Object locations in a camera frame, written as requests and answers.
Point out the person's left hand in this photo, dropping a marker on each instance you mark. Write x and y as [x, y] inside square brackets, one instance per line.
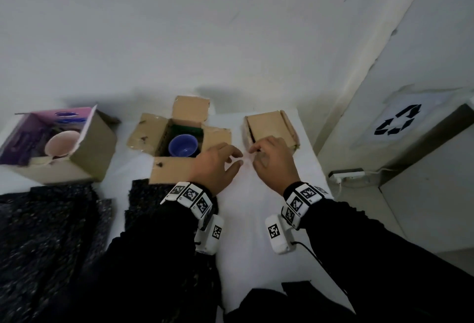
[211, 169]

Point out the person's left thumb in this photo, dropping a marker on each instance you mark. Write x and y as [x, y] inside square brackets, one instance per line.
[234, 169]

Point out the open brown cardboard box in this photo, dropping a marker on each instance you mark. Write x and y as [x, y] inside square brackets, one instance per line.
[174, 171]

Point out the white recycling symbol sign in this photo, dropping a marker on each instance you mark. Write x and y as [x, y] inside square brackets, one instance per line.
[400, 121]

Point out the pink bowl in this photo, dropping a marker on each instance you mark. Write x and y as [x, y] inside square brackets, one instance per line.
[62, 143]

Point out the cardboard box with purple flap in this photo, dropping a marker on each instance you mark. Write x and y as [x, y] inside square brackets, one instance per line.
[89, 148]

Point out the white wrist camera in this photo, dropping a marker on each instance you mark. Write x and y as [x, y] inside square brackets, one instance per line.
[278, 234]
[210, 234]

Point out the dark speckled foam mat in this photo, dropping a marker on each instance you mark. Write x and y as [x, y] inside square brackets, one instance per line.
[40, 245]
[146, 200]

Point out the grey waste bin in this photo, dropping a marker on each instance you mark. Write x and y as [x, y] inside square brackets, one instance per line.
[426, 141]

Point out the blue bowl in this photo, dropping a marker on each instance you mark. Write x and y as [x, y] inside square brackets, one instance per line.
[183, 146]

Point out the person's right thumb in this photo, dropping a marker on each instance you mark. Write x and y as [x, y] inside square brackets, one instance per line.
[259, 163]

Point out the person's black clothing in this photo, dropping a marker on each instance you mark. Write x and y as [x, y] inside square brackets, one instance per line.
[292, 302]

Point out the person's left forearm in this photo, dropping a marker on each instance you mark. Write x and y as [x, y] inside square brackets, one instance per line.
[155, 260]

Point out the white marker wristband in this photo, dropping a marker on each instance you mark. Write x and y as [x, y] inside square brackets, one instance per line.
[298, 202]
[190, 197]

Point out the closed brown cardboard box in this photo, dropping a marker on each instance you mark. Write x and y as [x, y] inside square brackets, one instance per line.
[270, 126]

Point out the person's right hand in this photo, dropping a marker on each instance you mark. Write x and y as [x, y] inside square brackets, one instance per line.
[276, 163]

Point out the white power strip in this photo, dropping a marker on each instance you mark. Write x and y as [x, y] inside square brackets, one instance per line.
[346, 175]

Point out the person's right forearm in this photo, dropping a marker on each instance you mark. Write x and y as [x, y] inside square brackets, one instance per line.
[377, 263]

